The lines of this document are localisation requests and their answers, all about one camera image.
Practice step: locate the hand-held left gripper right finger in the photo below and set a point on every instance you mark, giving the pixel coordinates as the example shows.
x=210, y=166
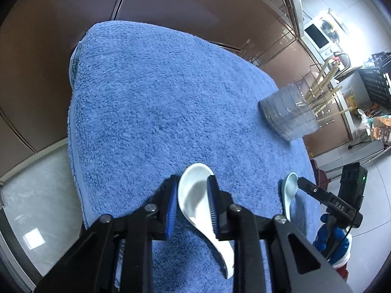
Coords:
x=212, y=204

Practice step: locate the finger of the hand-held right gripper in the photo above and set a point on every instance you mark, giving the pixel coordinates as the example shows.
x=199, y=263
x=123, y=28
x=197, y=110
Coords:
x=313, y=190

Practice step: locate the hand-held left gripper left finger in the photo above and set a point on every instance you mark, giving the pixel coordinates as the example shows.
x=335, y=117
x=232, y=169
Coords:
x=171, y=207

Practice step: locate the white spoon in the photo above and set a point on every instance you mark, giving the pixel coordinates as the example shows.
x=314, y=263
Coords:
x=195, y=195

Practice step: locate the light blue spoon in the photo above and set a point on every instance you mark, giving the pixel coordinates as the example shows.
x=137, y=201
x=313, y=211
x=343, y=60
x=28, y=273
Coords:
x=288, y=186

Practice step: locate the bunch of chopsticks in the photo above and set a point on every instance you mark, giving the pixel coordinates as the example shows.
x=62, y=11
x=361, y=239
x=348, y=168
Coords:
x=324, y=74

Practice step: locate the person's right forearm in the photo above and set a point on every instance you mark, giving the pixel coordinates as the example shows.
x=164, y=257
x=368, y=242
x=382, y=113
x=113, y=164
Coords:
x=340, y=271

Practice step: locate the person's right hand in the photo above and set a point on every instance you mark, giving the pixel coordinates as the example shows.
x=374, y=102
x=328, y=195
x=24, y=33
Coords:
x=320, y=238

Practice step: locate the dark red chair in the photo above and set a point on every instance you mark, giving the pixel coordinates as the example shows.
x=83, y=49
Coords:
x=319, y=174

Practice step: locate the printed plastic bag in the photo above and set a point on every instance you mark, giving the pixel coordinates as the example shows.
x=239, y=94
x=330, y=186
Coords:
x=378, y=126

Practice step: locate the black plastic crate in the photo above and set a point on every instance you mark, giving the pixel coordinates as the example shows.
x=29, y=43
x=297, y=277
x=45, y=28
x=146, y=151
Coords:
x=375, y=79

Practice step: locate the blue terry towel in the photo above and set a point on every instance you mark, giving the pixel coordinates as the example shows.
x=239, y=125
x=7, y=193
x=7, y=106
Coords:
x=152, y=97

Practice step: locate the white microwave oven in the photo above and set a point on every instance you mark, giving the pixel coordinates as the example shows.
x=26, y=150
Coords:
x=323, y=30

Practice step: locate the brown glossy cabinet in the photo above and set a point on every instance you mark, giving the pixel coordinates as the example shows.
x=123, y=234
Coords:
x=183, y=0

